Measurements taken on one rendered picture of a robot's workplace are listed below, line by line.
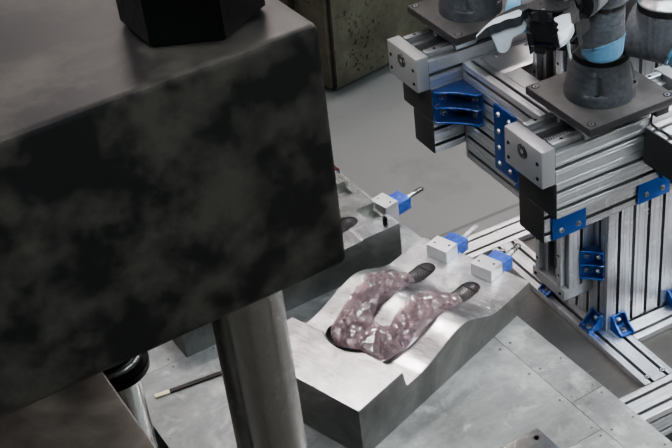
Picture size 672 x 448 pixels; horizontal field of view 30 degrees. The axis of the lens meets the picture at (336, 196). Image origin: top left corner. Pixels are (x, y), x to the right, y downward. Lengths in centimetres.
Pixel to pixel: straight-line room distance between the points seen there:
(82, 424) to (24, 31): 48
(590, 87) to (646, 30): 19
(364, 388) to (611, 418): 43
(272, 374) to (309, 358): 120
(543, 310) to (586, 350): 19
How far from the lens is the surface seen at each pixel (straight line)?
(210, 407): 233
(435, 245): 249
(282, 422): 106
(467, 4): 295
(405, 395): 221
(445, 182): 425
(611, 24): 222
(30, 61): 85
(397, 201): 267
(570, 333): 331
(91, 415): 126
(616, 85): 259
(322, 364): 220
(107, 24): 88
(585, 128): 255
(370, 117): 464
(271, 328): 99
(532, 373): 232
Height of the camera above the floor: 237
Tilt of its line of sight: 34 degrees down
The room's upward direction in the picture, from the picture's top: 7 degrees counter-clockwise
